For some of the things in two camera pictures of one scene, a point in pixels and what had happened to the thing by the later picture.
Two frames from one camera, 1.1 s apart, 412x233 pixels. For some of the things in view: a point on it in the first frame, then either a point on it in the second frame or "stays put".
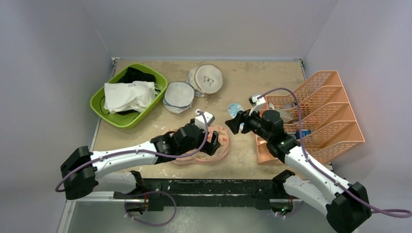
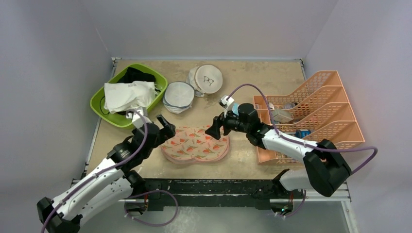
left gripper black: x=209 y=148 to x=166 y=132
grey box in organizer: x=287 y=115 stays put
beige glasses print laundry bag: x=204 y=79 stays put
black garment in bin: x=132 y=74 stays put
